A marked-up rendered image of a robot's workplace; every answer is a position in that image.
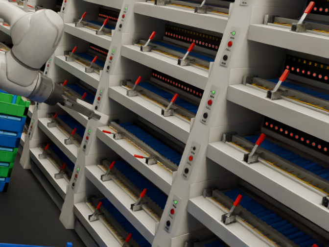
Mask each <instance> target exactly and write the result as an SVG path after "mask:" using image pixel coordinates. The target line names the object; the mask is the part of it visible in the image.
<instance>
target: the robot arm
mask: <svg viewBox="0 0 329 247"><path fill-rule="evenodd" d="M0 18H1V19H3V20H5V21H6V22H7V23H8V24H9V26H10V30H9V35H10V36H11V38H12V43H13V44H14V45H13V47H12V49H11V50H10V51H9V52H7V53H6V54H3V53H0V89H1V90H3V91H5V92H7V93H10V94H13V95H16V96H22V97H25V98H27V99H31V100H33V101H36V102H39V103H42V102H43V103H46V104H48V105H50V106H54V105H56V104H57V103H60V104H61V105H62V106H65V107H68V108H69V109H72V110H74V111H76V112H78V113H80V114H82V115H84V116H86V117H88V119H89V120H90V119H93V120H96V121H98V122H100V123H103V124H106V123H107V121H108V119H109V117H108V116H106V115H104V114H102V113H100V112H97V111H95V110H92V108H93V105H91V104H89V103H86V102H84V101H82V100H80V99H77V96H74V97H73V96H71V95H68V94H66V93H64V92H63V88H62V86H61V85H59V84H57V83H55V82H52V79H51V78H49V77H47V76H45V75H43V74H41V73H39V70H40V68H41V67H42V66H43V65H44V64H45V63H46V62H47V61H48V60H49V59H50V57H51V56H52V55H53V53H54V52H55V50H56V49H57V47H58V45H59V43H60V41H61V39H62V37H63V34H64V23H63V20H62V19H61V17H60V16H59V15H58V14H57V13H56V12H54V11H52V10H50V9H42V10H38V11H36V12H35V13H34V12H27V13H26V12H24V11H23V10H21V9H20V8H19V7H17V6H15V5H14V4H11V3H9V2H7V1H3V0H0Z"/></svg>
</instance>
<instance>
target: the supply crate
mask: <svg viewBox="0 0 329 247"><path fill-rule="evenodd" d="M13 96H14V95H10V94H5V93H0V113H3V114H8V115H14V116H19V117H25V118H26V117H27V113H28V110H29V106H30V101H27V100H26V101H24V100H23V99H22V96H17V99H16V103H15V104H12V99H13Z"/></svg>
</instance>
